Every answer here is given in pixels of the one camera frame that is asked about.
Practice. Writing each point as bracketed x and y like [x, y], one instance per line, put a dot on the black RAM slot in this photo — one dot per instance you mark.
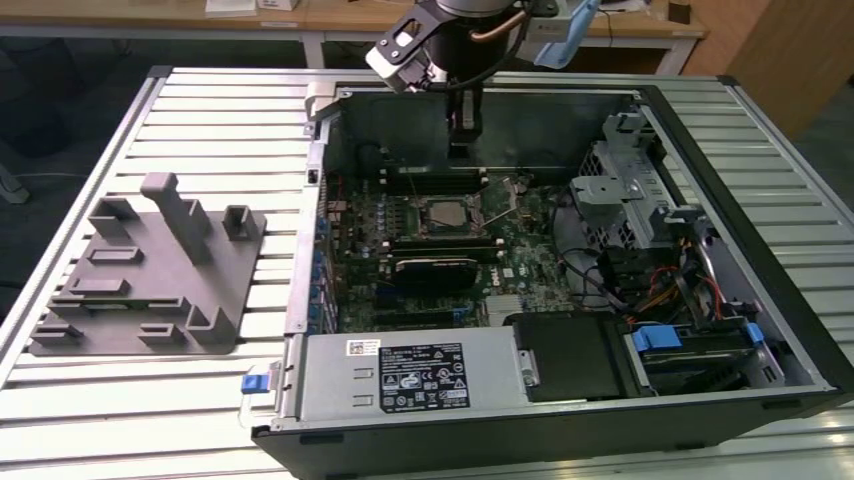
[434, 175]
[434, 189]

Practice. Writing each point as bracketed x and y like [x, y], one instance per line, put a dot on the small white box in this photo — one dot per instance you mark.
[277, 4]

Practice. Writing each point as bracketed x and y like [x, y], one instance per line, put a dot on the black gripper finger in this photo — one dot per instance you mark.
[456, 140]

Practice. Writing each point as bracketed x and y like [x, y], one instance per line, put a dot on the white paper sheet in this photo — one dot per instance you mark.
[230, 6]

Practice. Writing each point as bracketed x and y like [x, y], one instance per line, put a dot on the black expansion slot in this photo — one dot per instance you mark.
[414, 319]

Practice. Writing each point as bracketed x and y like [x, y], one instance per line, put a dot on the silver finned heat sink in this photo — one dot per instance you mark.
[504, 310]

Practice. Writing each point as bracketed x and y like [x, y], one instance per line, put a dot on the green motherboard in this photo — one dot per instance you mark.
[541, 260]

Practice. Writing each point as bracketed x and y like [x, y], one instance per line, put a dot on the blue case latch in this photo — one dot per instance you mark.
[254, 384]

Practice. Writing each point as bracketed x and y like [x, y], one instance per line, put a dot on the grey plastic parts rack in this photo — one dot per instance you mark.
[167, 300]

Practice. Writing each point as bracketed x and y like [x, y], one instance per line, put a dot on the wooden desk with white frame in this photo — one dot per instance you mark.
[234, 19]

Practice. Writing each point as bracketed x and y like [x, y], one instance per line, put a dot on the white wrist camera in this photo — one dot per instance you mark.
[400, 62]
[553, 25]

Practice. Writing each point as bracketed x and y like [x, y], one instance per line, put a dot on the grey metal drive cage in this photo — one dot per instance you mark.
[601, 200]

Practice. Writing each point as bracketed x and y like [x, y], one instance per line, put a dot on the wooden cabinet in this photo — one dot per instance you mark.
[788, 60]

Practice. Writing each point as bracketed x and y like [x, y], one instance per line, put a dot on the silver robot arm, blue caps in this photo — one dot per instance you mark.
[468, 5]

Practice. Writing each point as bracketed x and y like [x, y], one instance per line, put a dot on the black graphics card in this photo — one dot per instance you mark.
[434, 274]

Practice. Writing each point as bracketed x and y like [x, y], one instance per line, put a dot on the silver power supply with label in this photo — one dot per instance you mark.
[334, 375]

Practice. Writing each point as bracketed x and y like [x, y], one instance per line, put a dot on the hard disk in blue carrier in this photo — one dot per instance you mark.
[657, 340]

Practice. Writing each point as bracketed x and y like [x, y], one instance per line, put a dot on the CPU socket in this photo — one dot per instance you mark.
[421, 216]

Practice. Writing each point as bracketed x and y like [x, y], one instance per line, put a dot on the grey furniture foot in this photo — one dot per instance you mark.
[13, 190]

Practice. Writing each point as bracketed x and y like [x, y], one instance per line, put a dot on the thin metal locking lever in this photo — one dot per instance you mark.
[416, 186]

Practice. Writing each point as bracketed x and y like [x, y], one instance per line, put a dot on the black open PC case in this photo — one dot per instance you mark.
[468, 450]

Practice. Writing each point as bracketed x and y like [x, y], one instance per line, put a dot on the small black desk item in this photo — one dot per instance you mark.
[680, 12]

